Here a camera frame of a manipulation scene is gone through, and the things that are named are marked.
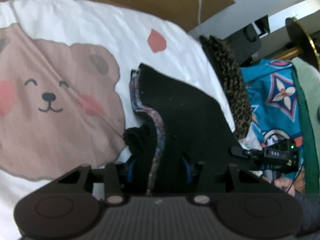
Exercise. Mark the cream printed cloth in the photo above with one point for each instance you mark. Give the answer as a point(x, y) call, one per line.
point(250, 142)

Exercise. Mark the green cloth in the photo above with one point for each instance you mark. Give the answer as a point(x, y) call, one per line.
point(313, 92)

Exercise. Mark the black round gold-rimmed stand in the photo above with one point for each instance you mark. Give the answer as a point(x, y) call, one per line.
point(300, 35)

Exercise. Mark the teal patterned cloth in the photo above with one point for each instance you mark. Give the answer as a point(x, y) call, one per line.
point(262, 90)

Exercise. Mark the white bear print blanket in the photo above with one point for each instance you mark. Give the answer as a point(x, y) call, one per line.
point(175, 45)

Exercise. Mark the dark grey furniture panel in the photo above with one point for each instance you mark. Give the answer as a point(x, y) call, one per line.
point(252, 47)

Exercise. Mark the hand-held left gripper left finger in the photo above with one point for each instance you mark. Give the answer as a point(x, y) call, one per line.
point(131, 170)

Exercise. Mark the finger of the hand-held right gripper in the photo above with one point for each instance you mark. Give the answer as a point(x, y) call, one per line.
point(246, 152)

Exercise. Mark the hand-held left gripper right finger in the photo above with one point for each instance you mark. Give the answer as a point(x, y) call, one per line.
point(186, 168)

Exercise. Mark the leopard print garment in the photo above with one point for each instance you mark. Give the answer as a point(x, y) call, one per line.
point(235, 87)

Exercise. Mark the black knit floral-lined garment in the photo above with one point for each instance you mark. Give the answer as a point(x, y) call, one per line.
point(180, 110)

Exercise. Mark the person's right hand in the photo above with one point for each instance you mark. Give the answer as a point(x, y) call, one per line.
point(283, 185)

